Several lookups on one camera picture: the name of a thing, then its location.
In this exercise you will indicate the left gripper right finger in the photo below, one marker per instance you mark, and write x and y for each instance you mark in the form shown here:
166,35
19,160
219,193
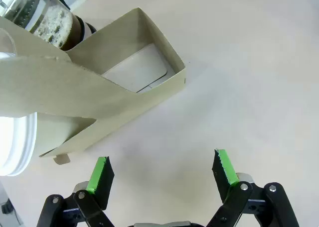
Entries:
224,177

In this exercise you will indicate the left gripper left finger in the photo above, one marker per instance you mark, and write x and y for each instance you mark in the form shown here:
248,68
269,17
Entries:
102,184

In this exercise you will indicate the white lidded paper cup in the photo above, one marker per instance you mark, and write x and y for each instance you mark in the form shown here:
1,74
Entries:
57,132

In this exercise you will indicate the brown cardboard cup carrier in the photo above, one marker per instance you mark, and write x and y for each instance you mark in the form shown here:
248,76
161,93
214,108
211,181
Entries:
87,92

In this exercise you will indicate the glass french press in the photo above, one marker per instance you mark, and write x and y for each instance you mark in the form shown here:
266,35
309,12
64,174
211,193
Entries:
53,25

